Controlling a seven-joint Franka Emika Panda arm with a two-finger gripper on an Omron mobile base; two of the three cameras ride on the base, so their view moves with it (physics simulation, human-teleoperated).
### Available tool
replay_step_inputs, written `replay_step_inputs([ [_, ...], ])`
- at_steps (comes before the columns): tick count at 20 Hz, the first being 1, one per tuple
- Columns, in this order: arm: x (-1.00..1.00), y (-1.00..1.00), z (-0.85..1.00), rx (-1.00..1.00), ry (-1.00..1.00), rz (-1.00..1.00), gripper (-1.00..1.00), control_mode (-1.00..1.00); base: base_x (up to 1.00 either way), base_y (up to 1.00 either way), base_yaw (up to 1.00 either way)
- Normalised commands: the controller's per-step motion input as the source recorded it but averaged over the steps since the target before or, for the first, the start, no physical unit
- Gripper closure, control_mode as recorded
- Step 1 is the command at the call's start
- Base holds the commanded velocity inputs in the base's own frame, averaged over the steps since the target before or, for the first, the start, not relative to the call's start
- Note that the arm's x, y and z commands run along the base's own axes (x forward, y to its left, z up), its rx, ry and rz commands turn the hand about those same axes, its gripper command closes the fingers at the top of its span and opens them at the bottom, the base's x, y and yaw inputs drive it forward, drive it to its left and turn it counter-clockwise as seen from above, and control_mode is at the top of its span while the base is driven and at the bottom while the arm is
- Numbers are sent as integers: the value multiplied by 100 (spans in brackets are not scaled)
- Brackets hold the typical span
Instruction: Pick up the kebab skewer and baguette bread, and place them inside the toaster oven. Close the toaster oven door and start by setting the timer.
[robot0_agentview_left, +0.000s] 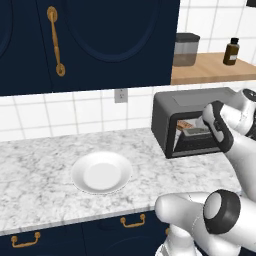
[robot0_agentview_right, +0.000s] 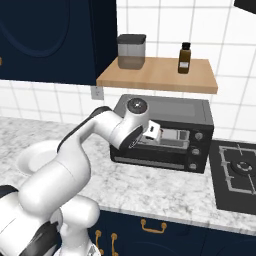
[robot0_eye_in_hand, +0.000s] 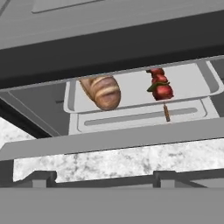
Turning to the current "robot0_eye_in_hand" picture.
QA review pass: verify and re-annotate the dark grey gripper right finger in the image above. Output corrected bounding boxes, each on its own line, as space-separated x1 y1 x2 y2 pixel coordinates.
152 170 208 188

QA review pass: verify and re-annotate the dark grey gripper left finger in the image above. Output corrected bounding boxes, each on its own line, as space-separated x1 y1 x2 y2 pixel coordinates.
11 170 58 188

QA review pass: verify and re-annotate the red kebab skewer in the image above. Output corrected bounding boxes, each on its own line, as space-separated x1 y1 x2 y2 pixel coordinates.
145 67 175 123

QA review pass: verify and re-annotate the grey metal oven tray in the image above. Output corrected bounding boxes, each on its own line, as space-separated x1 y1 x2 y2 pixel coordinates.
63 59 224 136

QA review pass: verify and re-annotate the brown baguette bread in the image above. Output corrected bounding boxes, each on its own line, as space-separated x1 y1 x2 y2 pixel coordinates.
79 75 122 112

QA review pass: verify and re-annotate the grey toaster oven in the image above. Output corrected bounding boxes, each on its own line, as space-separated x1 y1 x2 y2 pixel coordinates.
0 10 224 139

